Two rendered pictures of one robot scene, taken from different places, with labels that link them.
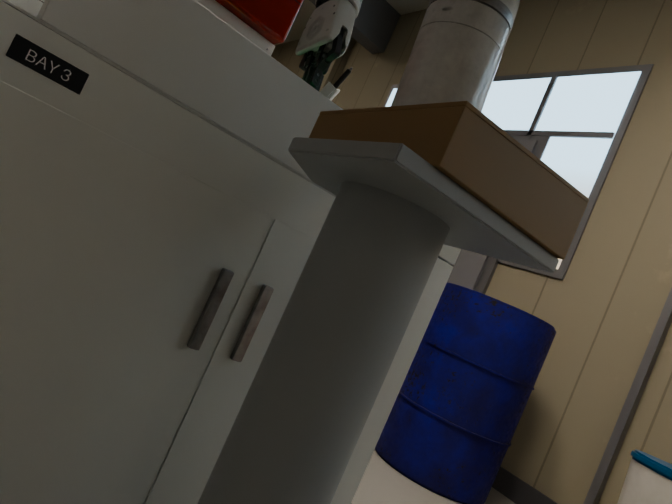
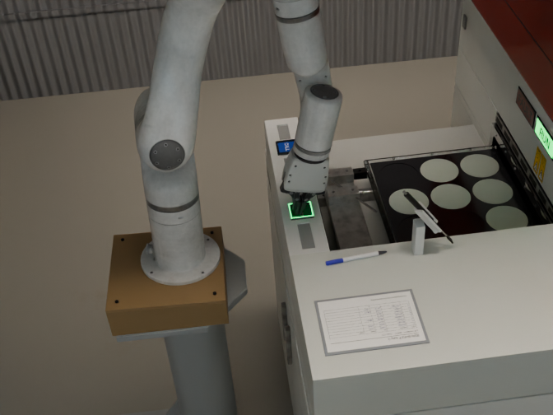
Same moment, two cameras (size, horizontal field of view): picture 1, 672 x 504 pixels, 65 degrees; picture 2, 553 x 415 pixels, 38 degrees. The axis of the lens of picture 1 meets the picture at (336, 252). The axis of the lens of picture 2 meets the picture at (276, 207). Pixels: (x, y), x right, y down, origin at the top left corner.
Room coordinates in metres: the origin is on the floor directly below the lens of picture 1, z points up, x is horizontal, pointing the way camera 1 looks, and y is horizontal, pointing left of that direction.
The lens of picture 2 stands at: (1.70, -1.08, 2.23)
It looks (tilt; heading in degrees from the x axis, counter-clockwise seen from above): 41 degrees down; 124
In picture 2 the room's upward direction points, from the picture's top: 4 degrees counter-clockwise
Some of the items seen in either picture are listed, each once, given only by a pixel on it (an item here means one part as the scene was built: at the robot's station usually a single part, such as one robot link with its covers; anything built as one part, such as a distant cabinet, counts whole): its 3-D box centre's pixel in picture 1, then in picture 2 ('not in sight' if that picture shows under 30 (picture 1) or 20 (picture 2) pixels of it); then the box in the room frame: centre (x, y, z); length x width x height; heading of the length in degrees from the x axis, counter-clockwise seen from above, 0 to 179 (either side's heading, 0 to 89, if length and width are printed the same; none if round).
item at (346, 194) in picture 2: not in sight; (342, 194); (0.96, 0.34, 0.89); 0.08 x 0.03 x 0.03; 38
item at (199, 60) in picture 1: (230, 89); (295, 200); (0.86, 0.27, 0.89); 0.55 x 0.09 x 0.14; 128
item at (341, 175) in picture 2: not in sight; (337, 175); (0.91, 0.40, 0.89); 0.08 x 0.03 x 0.03; 38
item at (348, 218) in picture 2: not in sight; (348, 223); (1.01, 0.28, 0.87); 0.36 x 0.08 x 0.03; 128
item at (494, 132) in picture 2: not in sight; (519, 185); (1.34, 0.58, 0.89); 0.44 x 0.02 x 0.10; 128
